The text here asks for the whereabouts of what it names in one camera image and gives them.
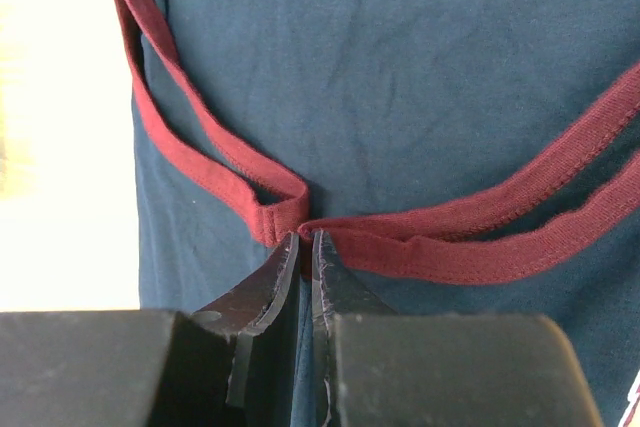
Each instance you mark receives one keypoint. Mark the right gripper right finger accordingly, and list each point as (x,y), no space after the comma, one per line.
(335,291)

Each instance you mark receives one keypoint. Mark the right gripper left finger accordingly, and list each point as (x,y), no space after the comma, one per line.
(259,317)

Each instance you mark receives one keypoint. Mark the navy blue tank top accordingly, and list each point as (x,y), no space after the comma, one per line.
(463,155)

